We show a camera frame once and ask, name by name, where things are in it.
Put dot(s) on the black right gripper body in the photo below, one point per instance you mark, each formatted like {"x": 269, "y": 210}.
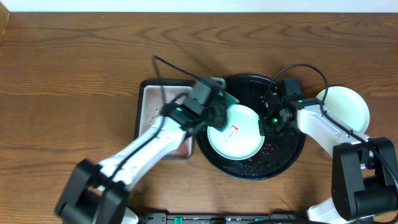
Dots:
{"x": 273, "y": 126}

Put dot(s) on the green yellow sponge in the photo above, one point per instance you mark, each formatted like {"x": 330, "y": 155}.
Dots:
{"x": 230, "y": 100}

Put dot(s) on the light blue plate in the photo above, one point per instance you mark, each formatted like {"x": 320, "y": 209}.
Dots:
{"x": 240, "y": 139}

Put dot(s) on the pale green plate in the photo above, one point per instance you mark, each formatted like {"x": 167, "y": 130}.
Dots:
{"x": 348, "y": 106}

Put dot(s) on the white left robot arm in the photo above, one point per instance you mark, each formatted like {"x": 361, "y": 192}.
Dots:
{"x": 99, "y": 193}

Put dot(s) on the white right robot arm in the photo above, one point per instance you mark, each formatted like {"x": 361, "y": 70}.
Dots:
{"x": 364, "y": 169}

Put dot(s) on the rectangular black metal tray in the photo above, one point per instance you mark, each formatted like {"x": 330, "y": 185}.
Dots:
{"x": 150, "y": 100}

